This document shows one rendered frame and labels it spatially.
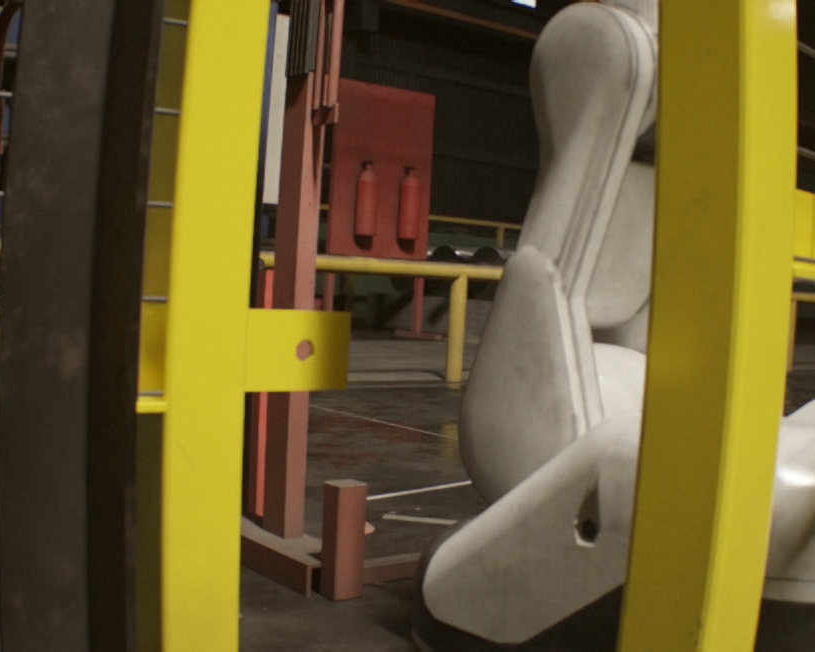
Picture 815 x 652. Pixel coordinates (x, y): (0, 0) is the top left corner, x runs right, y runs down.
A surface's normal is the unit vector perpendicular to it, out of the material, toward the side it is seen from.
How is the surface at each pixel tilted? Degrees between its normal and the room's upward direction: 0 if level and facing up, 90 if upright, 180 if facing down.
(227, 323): 90
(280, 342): 90
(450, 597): 90
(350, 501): 90
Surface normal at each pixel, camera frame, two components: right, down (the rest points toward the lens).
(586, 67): -0.79, -0.01
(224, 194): 0.61, 0.07
